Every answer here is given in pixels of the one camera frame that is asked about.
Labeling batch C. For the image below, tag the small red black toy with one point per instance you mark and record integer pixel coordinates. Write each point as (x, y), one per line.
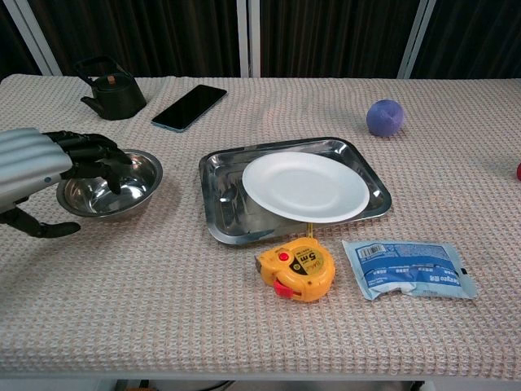
(518, 172)

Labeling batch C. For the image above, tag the white metal frame post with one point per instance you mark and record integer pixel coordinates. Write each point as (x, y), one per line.
(249, 36)
(413, 38)
(34, 36)

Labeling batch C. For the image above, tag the black smartphone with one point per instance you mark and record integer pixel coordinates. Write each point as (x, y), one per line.
(189, 108)

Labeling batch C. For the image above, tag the white round plate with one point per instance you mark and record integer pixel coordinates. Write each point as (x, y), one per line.
(305, 187)

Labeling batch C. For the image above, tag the pink waffle tablecloth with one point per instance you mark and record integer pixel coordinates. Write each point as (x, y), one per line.
(163, 305)

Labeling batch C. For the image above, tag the stainless steel bowl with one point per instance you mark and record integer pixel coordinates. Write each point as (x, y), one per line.
(138, 183)

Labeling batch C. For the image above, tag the yellow tape measure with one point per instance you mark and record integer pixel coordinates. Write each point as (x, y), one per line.
(301, 269)

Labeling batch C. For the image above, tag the black cast iron teapot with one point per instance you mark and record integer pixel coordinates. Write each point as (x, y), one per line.
(116, 99)

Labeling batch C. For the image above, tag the blue white plastic packet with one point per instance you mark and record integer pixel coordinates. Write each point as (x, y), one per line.
(407, 269)

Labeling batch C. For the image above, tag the purple ball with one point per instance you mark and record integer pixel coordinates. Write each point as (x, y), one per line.
(385, 118)

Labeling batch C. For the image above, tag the rectangular metal tray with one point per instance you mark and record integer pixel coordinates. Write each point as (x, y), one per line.
(224, 195)

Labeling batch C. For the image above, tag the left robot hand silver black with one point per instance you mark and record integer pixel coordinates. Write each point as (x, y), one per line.
(28, 163)

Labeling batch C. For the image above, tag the dark brown pleated curtain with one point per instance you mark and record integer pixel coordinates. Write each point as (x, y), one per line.
(16, 40)
(142, 32)
(334, 36)
(472, 36)

